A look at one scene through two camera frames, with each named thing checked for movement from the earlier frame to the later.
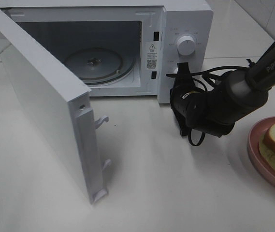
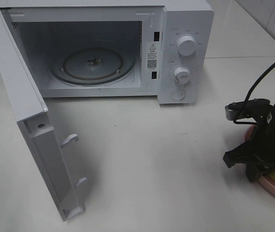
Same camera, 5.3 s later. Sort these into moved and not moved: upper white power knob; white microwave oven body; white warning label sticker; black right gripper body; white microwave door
Moved: white microwave door; black right gripper body
Not moved: white microwave oven body; upper white power knob; white warning label sticker
